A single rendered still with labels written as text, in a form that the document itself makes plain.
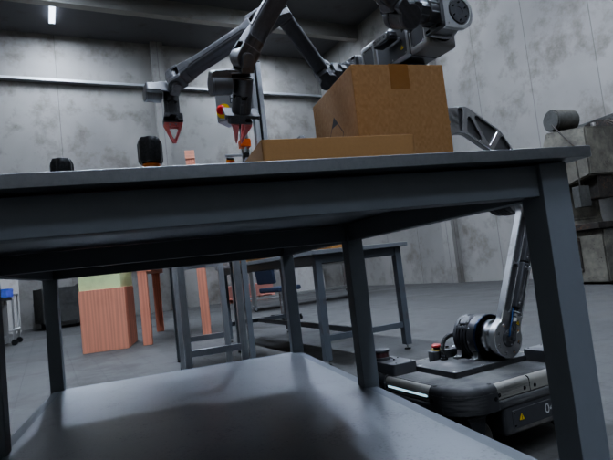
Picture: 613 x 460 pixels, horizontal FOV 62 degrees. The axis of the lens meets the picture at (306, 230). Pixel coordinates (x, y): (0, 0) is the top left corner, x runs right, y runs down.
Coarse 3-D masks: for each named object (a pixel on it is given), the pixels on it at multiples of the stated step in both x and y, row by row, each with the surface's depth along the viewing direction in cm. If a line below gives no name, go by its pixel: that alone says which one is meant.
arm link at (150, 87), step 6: (150, 84) 185; (156, 84) 186; (162, 84) 188; (174, 84) 183; (180, 84) 184; (144, 90) 187; (150, 90) 185; (156, 90) 186; (162, 90) 186; (168, 90) 187; (174, 90) 185; (180, 90) 186; (144, 96) 187; (150, 96) 186; (156, 96) 187; (156, 102) 189
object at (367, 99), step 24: (360, 72) 118; (384, 72) 120; (408, 72) 121; (432, 72) 123; (336, 96) 128; (360, 96) 117; (384, 96) 119; (408, 96) 121; (432, 96) 123; (336, 120) 129; (360, 120) 117; (384, 120) 118; (408, 120) 120; (432, 120) 122; (432, 144) 121
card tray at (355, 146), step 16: (272, 144) 79; (288, 144) 79; (304, 144) 80; (320, 144) 81; (336, 144) 82; (352, 144) 82; (368, 144) 83; (384, 144) 84; (400, 144) 85; (256, 160) 82; (272, 160) 78
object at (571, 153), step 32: (288, 160) 76; (320, 160) 77; (352, 160) 79; (384, 160) 80; (416, 160) 82; (448, 160) 84; (480, 160) 85; (512, 160) 87; (544, 160) 91; (576, 160) 95; (0, 192) 66; (32, 192) 68; (64, 192) 71; (256, 224) 148; (288, 224) 160; (320, 224) 173
